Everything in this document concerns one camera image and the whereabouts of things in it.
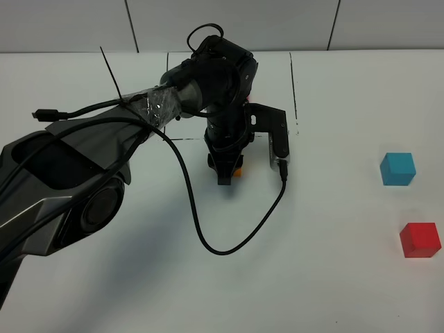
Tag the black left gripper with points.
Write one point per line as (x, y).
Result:
(226, 135)

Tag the orange cube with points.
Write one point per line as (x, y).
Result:
(237, 172)

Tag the black cable tie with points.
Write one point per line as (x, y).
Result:
(114, 83)

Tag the blue cube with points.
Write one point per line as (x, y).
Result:
(397, 169)

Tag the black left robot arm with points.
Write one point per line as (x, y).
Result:
(66, 182)

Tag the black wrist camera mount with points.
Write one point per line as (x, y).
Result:
(265, 119)

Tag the loose red cube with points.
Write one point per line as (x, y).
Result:
(420, 240)

